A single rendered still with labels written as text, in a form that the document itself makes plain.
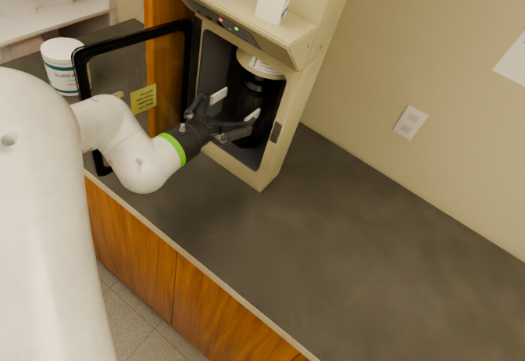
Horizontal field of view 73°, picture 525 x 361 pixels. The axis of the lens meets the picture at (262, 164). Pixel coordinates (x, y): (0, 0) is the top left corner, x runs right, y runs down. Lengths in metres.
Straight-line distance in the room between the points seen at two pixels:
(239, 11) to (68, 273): 0.56
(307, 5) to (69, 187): 0.58
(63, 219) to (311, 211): 0.90
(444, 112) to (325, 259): 0.58
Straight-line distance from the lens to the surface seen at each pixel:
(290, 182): 1.19
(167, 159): 0.80
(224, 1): 0.77
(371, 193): 1.29
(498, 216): 1.42
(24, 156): 0.33
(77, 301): 0.33
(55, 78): 1.38
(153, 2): 0.93
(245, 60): 0.93
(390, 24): 1.18
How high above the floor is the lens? 1.83
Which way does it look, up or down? 47 degrees down
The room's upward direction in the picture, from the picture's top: 18 degrees clockwise
